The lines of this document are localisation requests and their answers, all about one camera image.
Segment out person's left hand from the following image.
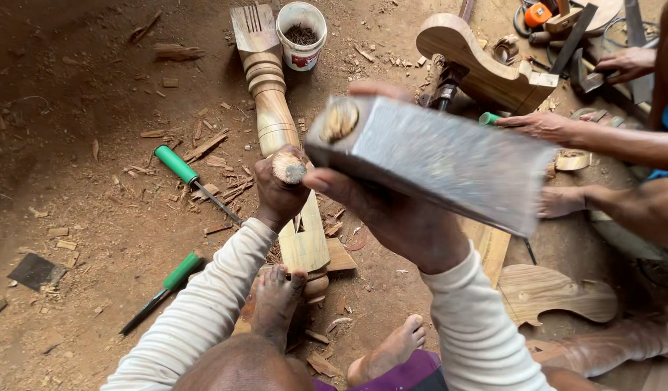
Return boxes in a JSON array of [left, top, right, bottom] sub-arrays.
[[254, 144, 313, 232]]

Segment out person's right hand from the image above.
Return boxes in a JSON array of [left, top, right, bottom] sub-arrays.
[[303, 80, 471, 276]]

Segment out wooden-handled chisel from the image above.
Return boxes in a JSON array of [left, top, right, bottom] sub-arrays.
[[271, 151, 308, 186]]

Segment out steel axe head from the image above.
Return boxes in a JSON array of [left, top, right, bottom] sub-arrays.
[[304, 95, 558, 239]]

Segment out scatter of wood chips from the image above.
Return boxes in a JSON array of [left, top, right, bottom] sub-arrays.
[[89, 92, 367, 256]]

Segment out turned wooden furniture leg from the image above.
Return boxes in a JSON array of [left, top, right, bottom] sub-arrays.
[[230, 4, 302, 158]]

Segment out square-ended wooden leg workpiece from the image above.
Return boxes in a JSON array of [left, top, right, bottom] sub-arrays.
[[277, 190, 332, 305]]

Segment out small flat wooden board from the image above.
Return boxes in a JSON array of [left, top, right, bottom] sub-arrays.
[[324, 237, 359, 273]]

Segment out white plastic bucket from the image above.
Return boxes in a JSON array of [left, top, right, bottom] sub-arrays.
[[276, 1, 328, 72]]

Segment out person's left foot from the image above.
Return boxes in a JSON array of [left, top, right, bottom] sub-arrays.
[[251, 264, 309, 351]]

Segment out heap of rusty nails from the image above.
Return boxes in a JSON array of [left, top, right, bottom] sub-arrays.
[[284, 23, 319, 46]]

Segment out rough wooden offcut block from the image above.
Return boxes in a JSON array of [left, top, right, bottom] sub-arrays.
[[152, 43, 205, 62]]

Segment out person's left leg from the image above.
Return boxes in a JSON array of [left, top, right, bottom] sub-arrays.
[[173, 332, 315, 391]]

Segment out black metal clamp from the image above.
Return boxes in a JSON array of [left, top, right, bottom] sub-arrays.
[[419, 61, 470, 112]]

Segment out person's right foot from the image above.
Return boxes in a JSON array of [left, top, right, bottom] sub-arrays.
[[347, 314, 427, 387]]

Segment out thick curved wooden piece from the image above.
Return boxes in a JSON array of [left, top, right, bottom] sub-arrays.
[[416, 13, 560, 116]]

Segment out pale wooden plank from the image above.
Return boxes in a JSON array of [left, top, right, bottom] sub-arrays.
[[458, 216, 512, 290]]

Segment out purple shorts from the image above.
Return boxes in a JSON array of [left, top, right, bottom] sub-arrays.
[[312, 349, 450, 391]]

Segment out dark flat sheet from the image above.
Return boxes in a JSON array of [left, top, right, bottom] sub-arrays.
[[7, 252, 67, 292]]

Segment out flat scrolled wooden cut-out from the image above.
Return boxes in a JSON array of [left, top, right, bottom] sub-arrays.
[[497, 264, 618, 328]]

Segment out orange tape measure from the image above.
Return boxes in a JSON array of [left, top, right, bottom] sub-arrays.
[[524, 2, 553, 29]]

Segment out steel try square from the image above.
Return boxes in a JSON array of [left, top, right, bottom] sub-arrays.
[[549, 3, 599, 76]]

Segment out steel saw blade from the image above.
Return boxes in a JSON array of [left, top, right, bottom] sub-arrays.
[[624, 0, 656, 105]]

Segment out curved wooden ring segment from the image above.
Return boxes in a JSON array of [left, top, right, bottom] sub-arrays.
[[554, 150, 593, 172]]

